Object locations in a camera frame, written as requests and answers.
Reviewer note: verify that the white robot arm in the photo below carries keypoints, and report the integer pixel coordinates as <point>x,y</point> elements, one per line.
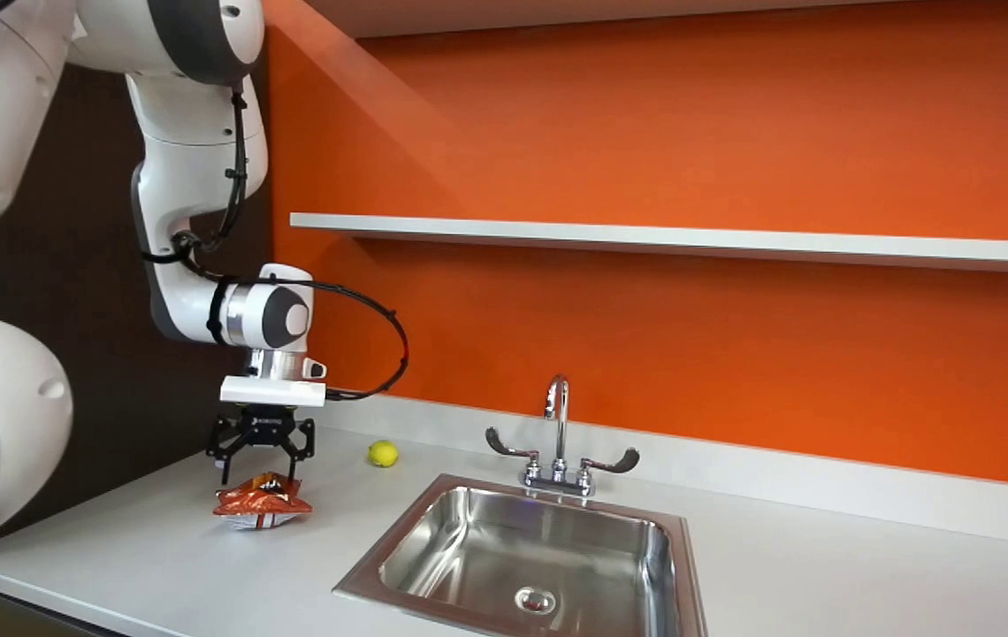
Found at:
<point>188,152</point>

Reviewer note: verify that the grey overhead cabinet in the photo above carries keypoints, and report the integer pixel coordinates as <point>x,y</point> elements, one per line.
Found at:
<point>594,11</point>

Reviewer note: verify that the small yellow ball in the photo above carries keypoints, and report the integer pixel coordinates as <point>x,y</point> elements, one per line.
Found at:
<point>383,455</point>

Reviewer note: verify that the stainless steel sink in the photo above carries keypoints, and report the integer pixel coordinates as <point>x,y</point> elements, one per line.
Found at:
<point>504,566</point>

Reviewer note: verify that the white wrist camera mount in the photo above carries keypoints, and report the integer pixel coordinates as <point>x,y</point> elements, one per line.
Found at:
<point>269,386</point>

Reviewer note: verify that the white wall shelf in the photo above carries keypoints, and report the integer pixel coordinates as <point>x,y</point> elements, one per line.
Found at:
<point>692,238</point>

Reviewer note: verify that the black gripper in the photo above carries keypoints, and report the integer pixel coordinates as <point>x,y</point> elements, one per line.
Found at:
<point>256,421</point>

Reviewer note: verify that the orange snack packet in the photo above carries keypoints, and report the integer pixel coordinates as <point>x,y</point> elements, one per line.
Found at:
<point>264,501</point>

